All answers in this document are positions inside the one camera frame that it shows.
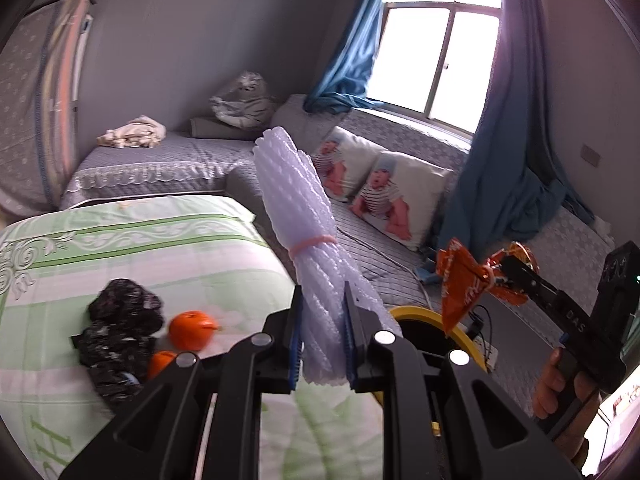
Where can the grey quilted sofa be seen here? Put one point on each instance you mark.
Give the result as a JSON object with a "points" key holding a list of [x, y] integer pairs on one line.
{"points": [[380, 260]]}

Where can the orange tangerine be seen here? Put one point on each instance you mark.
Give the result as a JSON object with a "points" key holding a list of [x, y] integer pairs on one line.
{"points": [[159, 364], [190, 330]]}

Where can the baby print pillow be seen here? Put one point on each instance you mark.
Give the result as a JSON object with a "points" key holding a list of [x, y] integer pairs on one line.
{"points": [[395, 195], [345, 160]]}

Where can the orange snack wrapper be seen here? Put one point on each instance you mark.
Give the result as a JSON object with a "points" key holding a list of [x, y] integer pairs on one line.
{"points": [[465, 280]]}

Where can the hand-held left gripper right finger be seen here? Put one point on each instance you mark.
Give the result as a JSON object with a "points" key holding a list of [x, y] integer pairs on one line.
{"points": [[350, 340]]}

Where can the wall socket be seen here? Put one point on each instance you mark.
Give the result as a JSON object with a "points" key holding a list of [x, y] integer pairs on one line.
{"points": [[590, 155]]}

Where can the black plastic bag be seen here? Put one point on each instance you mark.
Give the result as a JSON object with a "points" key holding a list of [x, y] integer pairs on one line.
{"points": [[120, 340]]}

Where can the yellow rimmed bin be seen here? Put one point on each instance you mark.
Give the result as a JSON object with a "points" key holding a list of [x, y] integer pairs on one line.
{"points": [[415, 312]]}

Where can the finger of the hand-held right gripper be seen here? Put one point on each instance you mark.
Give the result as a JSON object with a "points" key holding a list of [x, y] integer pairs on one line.
{"points": [[520, 264], [575, 320]]}

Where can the dark grey bolster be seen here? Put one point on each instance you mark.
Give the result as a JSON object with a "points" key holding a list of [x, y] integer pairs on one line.
{"points": [[210, 127]]}

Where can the beige crumpled cloth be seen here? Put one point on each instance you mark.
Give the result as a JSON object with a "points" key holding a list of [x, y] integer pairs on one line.
{"points": [[135, 132]]}

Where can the white tiger plush toy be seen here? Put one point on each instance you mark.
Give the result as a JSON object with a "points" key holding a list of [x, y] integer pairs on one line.
{"points": [[245, 100]]}

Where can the dark blue curtain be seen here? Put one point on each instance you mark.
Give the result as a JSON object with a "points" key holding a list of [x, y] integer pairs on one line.
{"points": [[505, 160]]}

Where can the plain grey pillow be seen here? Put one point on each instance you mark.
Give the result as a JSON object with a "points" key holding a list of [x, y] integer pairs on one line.
{"points": [[292, 112]]}

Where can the small light blue object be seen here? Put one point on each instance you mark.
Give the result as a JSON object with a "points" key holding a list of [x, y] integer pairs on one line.
{"points": [[426, 272]]}

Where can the bright blue curtain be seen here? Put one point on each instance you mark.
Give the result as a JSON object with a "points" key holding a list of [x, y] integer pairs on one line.
{"points": [[355, 45]]}

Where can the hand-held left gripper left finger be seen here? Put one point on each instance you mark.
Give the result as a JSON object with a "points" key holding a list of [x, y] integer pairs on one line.
{"points": [[295, 345]]}

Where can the person's right hand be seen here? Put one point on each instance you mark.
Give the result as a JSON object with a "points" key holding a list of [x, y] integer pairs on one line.
{"points": [[547, 385]]}

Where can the white foam net bundle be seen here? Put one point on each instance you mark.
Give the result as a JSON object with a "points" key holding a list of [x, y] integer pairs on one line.
{"points": [[295, 195]]}

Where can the window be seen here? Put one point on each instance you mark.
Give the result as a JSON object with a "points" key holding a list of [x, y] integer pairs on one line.
{"points": [[425, 60]]}

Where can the white power strip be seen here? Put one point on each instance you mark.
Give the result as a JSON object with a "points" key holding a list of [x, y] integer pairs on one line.
{"points": [[484, 352]]}

